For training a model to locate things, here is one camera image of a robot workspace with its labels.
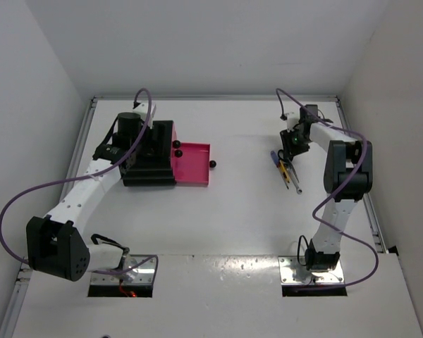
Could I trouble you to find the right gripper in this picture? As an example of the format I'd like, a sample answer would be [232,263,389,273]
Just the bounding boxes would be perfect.
[281,127,310,159]

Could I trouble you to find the black drawer cabinet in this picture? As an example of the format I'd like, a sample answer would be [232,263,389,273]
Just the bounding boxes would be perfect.
[122,120,176,187]

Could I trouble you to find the pink bottom drawer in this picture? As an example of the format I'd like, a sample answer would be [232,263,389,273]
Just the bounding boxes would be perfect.
[171,142,214,187]

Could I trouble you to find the pink drawer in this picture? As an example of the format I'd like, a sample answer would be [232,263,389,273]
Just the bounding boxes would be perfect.
[172,149,183,158]
[171,142,214,187]
[171,124,181,149]

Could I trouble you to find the black handled scissors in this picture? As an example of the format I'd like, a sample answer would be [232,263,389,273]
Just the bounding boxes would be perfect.
[277,149,293,163]

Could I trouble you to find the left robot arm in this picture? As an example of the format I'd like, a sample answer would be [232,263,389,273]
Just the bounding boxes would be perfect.
[26,112,176,282]

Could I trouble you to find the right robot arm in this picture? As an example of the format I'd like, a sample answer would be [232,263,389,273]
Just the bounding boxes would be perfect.
[280,105,373,272]

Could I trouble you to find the pink middle drawer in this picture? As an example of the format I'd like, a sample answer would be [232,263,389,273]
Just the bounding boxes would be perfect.
[172,149,183,158]

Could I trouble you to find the pink top drawer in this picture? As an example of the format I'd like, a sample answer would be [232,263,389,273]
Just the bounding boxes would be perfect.
[171,124,181,149]

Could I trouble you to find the silver wrench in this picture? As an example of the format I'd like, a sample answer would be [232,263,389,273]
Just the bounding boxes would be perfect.
[289,165,302,194]

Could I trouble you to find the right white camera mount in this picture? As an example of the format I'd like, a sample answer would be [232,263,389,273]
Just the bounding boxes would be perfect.
[281,112,300,131]

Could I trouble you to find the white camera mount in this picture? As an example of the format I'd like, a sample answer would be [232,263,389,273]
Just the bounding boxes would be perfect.
[281,112,300,131]
[132,101,157,127]

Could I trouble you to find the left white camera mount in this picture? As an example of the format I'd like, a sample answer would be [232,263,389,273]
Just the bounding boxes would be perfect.
[132,101,157,127]

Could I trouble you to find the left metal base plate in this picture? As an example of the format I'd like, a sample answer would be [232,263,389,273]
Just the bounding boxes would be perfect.
[90,255,159,287]

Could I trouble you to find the metal base plate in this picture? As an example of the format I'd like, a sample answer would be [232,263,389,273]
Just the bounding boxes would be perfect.
[90,255,159,287]
[278,256,345,287]

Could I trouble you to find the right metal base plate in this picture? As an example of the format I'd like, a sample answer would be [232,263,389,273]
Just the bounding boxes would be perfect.
[278,256,345,287]

